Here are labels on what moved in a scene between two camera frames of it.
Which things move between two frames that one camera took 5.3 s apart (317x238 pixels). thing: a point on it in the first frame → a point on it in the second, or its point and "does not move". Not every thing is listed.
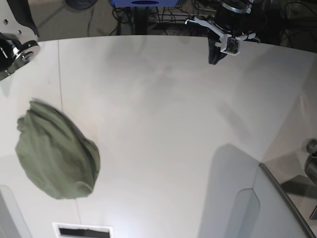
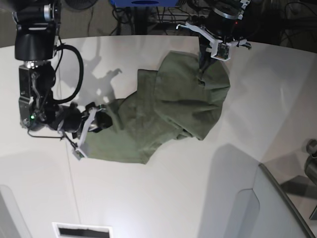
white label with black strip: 68,230 does not move
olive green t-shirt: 61,161 → 175,101
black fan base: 80,4 does not move
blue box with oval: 144,3 does not move
